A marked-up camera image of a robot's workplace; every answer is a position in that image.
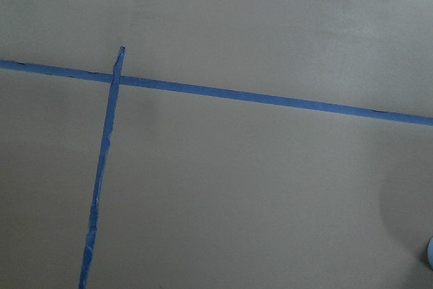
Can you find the blue ribbed cup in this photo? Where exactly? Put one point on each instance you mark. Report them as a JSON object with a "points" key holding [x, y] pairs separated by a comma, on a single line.
{"points": [[430, 253]]}

